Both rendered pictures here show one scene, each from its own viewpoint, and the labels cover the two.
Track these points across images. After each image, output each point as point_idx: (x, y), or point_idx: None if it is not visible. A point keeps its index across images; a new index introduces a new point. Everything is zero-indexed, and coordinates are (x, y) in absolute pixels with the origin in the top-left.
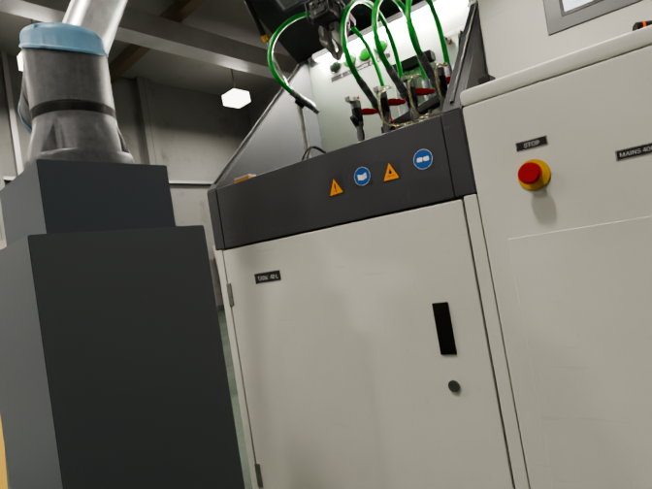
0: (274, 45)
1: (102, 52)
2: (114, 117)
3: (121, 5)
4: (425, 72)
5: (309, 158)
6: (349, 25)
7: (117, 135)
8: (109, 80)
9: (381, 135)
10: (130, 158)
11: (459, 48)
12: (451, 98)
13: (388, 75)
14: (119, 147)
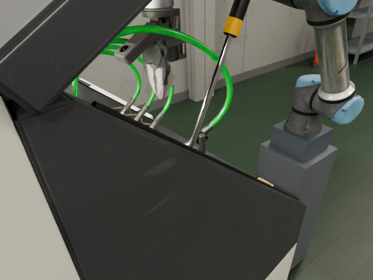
0: (223, 74)
1: (295, 86)
2: (291, 109)
3: (317, 54)
4: (127, 111)
5: (213, 154)
6: (144, 66)
7: (288, 114)
8: (294, 95)
9: (179, 135)
10: (285, 122)
11: (110, 99)
12: (151, 119)
13: (145, 111)
14: (286, 118)
